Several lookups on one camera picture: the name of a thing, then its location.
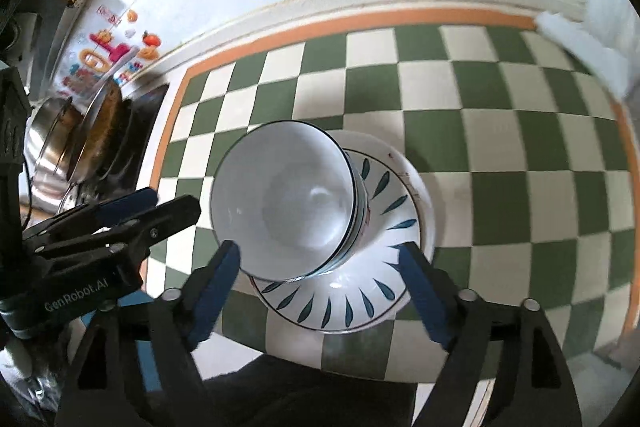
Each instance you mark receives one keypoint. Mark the steel pot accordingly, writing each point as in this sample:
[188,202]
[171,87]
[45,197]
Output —
[47,147]

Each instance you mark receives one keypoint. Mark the green white checkered table mat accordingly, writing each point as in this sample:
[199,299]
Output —
[500,147]

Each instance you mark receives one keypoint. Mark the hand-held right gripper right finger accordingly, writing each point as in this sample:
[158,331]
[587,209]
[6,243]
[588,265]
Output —
[425,299]

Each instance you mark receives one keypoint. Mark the white plate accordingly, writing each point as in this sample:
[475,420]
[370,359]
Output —
[417,187]

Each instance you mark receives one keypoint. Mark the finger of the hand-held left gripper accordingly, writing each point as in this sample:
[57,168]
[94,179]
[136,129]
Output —
[165,219]
[125,204]

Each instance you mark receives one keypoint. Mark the blue leaf pattern plate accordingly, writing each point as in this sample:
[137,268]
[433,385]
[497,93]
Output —
[350,292]

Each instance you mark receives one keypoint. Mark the dark rimmed white bowl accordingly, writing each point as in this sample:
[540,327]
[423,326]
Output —
[361,217]

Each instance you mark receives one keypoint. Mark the clear plastic bag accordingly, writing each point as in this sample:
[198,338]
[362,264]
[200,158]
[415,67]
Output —
[35,392]

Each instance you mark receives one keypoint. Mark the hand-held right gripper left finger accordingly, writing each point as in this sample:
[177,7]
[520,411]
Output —
[215,294]

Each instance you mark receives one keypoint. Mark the white bowl with thin rim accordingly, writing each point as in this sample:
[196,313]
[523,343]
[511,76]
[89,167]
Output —
[290,202]

